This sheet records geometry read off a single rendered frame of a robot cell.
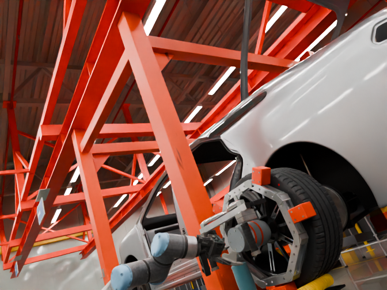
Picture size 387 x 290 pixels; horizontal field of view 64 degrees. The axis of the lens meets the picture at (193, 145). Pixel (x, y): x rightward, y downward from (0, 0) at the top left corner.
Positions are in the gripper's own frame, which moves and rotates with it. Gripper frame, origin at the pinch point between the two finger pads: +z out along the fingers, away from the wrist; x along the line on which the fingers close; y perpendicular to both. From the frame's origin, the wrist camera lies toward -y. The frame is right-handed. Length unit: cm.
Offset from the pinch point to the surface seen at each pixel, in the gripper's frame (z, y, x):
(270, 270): 43, -20, 26
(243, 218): 5.3, 13.3, 10.6
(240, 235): 12.7, 1.3, 19.8
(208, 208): 18, -6, 73
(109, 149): -26, -31, 317
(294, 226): 30.3, 15.1, 5.2
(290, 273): 35.4, -7.9, 3.4
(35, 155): -125, -93, 451
